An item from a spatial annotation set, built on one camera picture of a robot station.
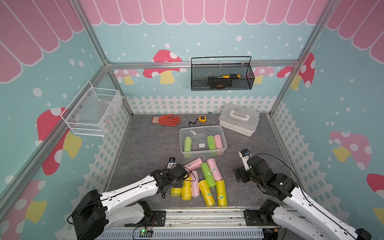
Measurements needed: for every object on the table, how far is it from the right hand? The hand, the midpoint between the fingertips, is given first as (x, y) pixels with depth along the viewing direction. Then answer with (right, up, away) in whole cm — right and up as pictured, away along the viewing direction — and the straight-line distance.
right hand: (240, 166), depth 77 cm
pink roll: (-8, +11, +22) cm, 26 cm away
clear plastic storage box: (-19, +11, +28) cm, 35 cm away
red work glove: (-47, +26, +39) cm, 67 cm away
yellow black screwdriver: (-5, +52, +14) cm, 54 cm away
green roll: (-29, +10, +22) cm, 37 cm away
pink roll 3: (-24, -11, +5) cm, 27 cm away
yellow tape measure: (-18, +28, +39) cm, 51 cm away
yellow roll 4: (-10, -15, +2) cm, 18 cm away
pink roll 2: (-24, -2, +12) cm, 27 cm away
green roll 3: (-15, -10, +6) cm, 19 cm away
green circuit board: (-48, -32, -4) cm, 58 cm away
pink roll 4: (-12, -4, +10) cm, 16 cm away
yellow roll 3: (-17, -16, +1) cm, 23 cm away
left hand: (-36, -9, +5) cm, 38 cm away
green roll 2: (-13, +10, +21) cm, 27 cm away
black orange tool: (-9, +45, +12) cm, 48 cm away
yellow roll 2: (-28, -13, +4) cm, 31 cm away
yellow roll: (-34, -14, +2) cm, 37 cm away
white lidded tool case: (+6, +27, +25) cm, 37 cm away
